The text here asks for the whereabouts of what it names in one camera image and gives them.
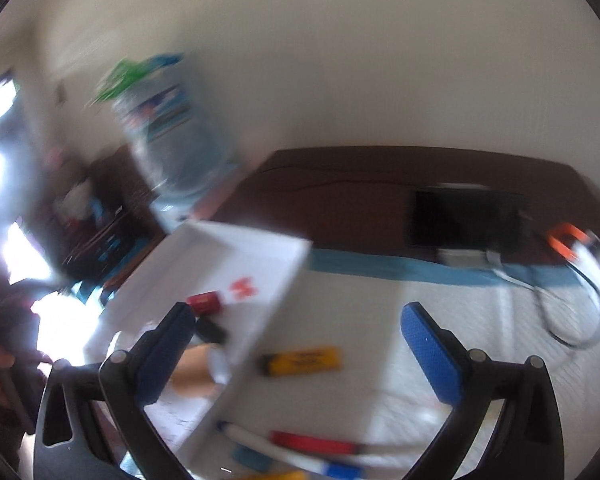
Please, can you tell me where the black charging cable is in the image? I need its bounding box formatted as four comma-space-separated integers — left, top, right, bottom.
490, 232, 600, 349

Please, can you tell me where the white cardboard box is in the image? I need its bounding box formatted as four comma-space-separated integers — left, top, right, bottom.
84, 219, 314, 461

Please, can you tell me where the small red cylinder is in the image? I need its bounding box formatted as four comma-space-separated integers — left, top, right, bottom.
186, 292, 222, 316

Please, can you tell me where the orange strap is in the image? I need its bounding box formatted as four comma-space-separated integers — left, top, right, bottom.
546, 224, 590, 262

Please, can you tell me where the black smartphone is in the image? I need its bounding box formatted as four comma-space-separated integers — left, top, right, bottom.
406, 186, 527, 252

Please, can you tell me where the light blue water dispenser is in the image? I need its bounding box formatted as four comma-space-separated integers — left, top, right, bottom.
152, 170, 252, 234

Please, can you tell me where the red marker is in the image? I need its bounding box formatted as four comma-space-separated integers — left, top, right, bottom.
269, 429, 362, 457

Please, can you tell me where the tan tape roll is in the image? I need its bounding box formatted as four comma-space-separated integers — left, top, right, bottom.
171, 344, 221, 397

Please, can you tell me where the large water jug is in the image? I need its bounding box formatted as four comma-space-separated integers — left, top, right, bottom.
111, 55, 238, 212

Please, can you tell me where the white marker with blue cap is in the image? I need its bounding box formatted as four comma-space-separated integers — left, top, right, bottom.
216, 420, 363, 480

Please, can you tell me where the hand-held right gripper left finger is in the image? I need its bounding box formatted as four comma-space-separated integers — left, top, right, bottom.
32, 302, 198, 480

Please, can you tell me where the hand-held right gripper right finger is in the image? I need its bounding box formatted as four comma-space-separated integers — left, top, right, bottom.
400, 301, 566, 480

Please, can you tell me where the teal plastic toy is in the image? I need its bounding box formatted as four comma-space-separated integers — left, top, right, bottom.
69, 237, 152, 307

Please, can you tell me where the green and blue plastic package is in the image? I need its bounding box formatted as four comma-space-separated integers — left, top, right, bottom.
94, 53, 185, 107

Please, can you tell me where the white quilted mat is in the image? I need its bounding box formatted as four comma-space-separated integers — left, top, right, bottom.
84, 249, 600, 480

